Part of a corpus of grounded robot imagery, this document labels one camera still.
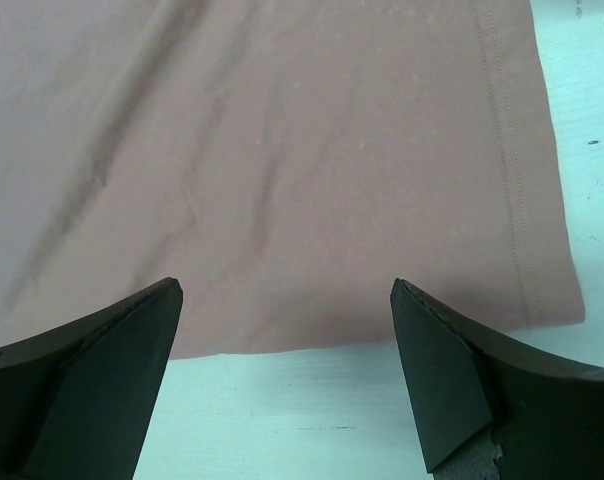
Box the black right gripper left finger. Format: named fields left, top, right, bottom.
left=0, top=278, right=183, bottom=480

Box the pink printed t shirt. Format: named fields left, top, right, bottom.
left=0, top=1, right=585, bottom=358

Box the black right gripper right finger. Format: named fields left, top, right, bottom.
left=390, top=279, right=604, bottom=479

